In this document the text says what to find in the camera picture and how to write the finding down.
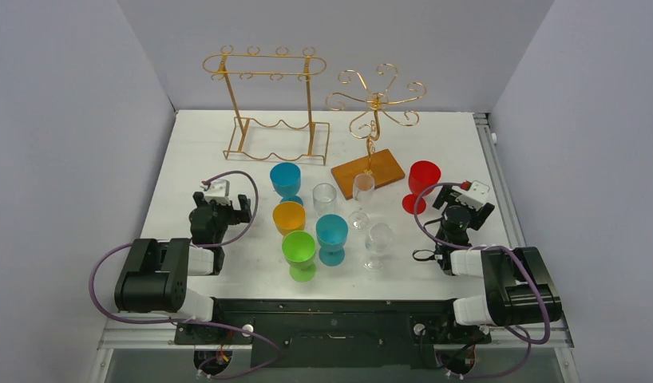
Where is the red plastic goblet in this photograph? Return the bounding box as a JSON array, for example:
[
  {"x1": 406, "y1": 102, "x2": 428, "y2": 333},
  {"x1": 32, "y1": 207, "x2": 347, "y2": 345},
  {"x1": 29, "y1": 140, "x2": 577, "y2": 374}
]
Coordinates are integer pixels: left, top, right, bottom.
[{"x1": 402, "y1": 160, "x2": 441, "y2": 214}]

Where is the clear wine glass amber tint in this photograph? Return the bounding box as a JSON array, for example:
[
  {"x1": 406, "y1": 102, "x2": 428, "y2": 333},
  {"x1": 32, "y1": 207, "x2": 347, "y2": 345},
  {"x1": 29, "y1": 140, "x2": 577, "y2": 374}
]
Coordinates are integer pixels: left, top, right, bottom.
[{"x1": 348, "y1": 173, "x2": 375, "y2": 230}]

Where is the clear glass tumbler goblet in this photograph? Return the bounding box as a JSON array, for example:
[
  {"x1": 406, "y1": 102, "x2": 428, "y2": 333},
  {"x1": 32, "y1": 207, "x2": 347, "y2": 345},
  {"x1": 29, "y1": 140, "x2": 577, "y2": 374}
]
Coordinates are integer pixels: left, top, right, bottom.
[{"x1": 312, "y1": 183, "x2": 337, "y2": 217}]

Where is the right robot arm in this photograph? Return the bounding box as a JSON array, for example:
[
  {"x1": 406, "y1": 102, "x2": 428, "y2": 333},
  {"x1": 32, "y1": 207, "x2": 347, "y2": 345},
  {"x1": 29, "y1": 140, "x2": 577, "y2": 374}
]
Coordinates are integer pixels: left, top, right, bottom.
[{"x1": 433, "y1": 181, "x2": 563, "y2": 341}]

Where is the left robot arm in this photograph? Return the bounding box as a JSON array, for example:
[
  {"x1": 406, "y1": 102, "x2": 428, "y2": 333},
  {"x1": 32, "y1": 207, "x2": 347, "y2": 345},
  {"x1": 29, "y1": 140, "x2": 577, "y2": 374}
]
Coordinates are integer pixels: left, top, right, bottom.
[{"x1": 114, "y1": 191, "x2": 251, "y2": 343}]

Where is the clear wine glass front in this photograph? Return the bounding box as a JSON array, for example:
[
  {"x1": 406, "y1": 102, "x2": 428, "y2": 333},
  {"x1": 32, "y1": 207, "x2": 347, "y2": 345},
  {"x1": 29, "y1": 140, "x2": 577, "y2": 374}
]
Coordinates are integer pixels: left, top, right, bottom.
[{"x1": 364, "y1": 223, "x2": 394, "y2": 270}]

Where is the gold tree rack wooden base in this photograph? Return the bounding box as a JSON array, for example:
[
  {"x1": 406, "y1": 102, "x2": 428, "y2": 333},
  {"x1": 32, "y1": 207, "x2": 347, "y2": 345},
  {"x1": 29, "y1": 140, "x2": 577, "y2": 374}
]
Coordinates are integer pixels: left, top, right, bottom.
[{"x1": 326, "y1": 69, "x2": 427, "y2": 181}]

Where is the orange plastic goblet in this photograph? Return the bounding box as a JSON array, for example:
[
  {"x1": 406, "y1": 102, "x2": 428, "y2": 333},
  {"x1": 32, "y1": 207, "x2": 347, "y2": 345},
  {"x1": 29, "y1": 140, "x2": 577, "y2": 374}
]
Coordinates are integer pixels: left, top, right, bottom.
[{"x1": 272, "y1": 201, "x2": 306, "y2": 236}]

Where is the blue plastic goblet rear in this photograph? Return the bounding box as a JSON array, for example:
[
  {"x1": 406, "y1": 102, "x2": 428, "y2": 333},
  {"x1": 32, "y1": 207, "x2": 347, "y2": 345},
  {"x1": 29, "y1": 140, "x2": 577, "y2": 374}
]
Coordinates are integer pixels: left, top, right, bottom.
[{"x1": 270, "y1": 162, "x2": 303, "y2": 205}]

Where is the green plastic goblet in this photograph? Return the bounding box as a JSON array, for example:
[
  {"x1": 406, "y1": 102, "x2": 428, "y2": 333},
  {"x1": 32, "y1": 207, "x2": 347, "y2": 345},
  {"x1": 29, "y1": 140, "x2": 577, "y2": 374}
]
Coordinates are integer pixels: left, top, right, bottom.
[{"x1": 281, "y1": 231, "x2": 316, "y2": 282}]

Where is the teal plastic goblet front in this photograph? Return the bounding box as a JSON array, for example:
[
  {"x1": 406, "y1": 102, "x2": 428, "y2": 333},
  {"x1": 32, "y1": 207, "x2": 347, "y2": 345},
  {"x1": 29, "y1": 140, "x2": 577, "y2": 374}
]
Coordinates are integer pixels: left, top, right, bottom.
[{"x1": 315, "y1": 214, "x2": 349, "y2": 267}]

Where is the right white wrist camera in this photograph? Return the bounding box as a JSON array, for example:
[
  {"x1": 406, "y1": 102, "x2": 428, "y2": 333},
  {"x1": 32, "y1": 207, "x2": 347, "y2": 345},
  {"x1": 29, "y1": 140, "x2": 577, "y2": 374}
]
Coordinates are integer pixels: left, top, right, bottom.
[{"x1": 456, "y1": 180, "x2": 490, "y2": 210}]

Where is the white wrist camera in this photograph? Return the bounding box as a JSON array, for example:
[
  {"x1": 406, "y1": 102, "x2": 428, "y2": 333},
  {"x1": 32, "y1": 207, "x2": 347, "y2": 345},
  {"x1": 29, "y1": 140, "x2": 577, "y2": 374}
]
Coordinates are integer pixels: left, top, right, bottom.
[
  {"x1": 200, "y1": 180, "x2": 232, "y2": 206},
  {"x1": 456, "y1": 180, "x2": 490, "y2": 210}
]

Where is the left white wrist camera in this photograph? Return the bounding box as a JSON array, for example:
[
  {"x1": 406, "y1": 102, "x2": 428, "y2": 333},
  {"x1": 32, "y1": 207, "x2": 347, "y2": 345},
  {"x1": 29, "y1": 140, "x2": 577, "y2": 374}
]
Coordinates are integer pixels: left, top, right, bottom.
[{"x1": 200, "y1": 180, "x2": 232, "y2": 206}]

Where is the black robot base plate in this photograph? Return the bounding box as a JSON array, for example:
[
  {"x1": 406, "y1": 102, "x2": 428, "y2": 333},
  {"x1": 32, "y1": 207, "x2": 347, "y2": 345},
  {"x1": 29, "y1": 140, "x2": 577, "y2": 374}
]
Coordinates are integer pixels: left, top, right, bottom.
[{"x1": 174, "y1": 298, "x2": 491, "y2": 369}]

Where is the gold rectangular wire glass rack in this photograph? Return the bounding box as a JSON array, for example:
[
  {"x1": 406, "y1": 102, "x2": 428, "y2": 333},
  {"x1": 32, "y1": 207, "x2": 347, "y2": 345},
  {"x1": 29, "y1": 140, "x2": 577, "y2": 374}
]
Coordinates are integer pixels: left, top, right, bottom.
[{"x1": 201, "y1": 45, "x2": 330, "y2": 165}]

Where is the aluminium rail frame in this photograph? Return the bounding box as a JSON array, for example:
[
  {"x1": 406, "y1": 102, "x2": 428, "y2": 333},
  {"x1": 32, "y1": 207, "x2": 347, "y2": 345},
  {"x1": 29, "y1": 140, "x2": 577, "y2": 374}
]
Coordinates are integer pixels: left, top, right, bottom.
[{"x1": 91, "y1": 109, "x2": 580, "y2": 382}]

